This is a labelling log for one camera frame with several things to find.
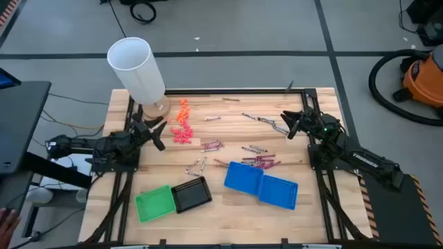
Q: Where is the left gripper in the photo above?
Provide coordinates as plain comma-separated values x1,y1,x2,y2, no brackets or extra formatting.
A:
129,116,168,152

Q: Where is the white round container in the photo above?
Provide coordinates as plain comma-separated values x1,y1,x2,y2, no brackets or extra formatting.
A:
25,185,55,205

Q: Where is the person's hand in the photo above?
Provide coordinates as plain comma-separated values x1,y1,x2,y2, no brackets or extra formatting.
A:
0,207,21,249

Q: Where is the white lamp with wooden base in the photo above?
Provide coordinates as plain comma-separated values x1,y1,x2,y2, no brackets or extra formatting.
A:
106,37,172,121

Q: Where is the thin black cable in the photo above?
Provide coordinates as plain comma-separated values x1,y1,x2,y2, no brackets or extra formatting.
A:
48,92,110,106

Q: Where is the coiled black cable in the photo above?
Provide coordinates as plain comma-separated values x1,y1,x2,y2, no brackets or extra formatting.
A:
129,0,158,26

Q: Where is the blue plastic basket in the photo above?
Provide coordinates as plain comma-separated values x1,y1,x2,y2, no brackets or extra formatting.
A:
224,160,264,196
257,174,299,211

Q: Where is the black cable bundle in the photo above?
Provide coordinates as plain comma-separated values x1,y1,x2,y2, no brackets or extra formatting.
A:
82,172,134,243
316,171,368,242

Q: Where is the orange shop vacuum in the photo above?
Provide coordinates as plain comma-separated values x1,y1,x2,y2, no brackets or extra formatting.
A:
368,48,443,127
392,44,443,119

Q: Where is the black plastic basket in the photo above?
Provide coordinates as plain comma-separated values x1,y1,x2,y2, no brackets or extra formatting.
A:
171,176,213,214

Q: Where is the white box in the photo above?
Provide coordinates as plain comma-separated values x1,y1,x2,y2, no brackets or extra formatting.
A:
39,154,93,192

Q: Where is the yellow cable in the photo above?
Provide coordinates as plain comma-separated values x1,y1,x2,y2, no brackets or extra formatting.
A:
41,109,105,131

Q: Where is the black floor cable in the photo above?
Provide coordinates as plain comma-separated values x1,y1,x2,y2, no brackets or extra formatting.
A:
107,0,128,39

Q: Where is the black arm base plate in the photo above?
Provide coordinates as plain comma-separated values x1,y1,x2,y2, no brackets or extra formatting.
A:
90,151,142,173
307,142,363,172

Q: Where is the computer monitor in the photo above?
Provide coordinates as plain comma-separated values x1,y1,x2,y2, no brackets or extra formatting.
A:
0,67,22,90

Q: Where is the black desk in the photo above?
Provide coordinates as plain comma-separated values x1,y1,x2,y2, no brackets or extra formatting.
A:
0,80,93,239

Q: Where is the black mat with hazard stripes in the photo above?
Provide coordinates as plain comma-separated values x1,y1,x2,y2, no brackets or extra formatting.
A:
357,174,443,247
0,0,21,28

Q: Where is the pink foam earplug pile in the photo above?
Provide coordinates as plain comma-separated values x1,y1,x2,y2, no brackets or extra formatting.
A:
170,124,195,145

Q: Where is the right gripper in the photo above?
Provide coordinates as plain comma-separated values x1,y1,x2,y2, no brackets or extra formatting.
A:
280,109,326,140

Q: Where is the green plastic basket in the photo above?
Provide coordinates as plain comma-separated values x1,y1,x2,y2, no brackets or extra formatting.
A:
134,185,177,223

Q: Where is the clear plastic cup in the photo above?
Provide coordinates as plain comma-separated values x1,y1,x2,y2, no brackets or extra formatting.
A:
75,188,89,204

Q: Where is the black equipment case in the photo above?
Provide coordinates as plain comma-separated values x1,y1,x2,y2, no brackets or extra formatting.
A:
405,0,443,48

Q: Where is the black aluminium table frame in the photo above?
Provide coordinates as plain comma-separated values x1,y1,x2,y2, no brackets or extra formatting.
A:
81,88,374,249

